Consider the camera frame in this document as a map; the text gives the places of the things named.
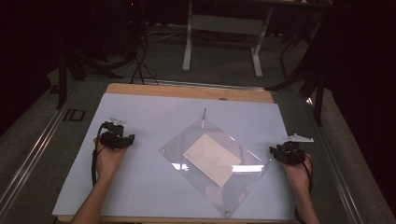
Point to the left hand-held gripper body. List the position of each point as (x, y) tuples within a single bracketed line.
[(112, 140)]

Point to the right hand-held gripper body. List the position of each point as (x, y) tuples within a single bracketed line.
[(292, 154)]

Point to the photo card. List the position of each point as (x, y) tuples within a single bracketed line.
[(211, 163)]

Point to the clear acrylic photo frame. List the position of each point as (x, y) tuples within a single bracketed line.
[(199, 189)]

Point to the person's left hand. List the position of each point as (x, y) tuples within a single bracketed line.
[(107, 160)]

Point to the person's right hand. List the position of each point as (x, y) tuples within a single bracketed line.
[(295, 175)]

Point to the white table mat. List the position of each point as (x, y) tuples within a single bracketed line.
[(146, 183)]

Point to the black metal stand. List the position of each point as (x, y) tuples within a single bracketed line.
[(63, 77), (317, 93)]

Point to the aluminium floor rail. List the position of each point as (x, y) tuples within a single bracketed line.
[(336, 174), (34, 149)]

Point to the thin metal frame stand rod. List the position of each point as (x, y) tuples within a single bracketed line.
[(204, 113)]

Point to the white metal desk frame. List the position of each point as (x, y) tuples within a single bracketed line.
[(224, 25)]

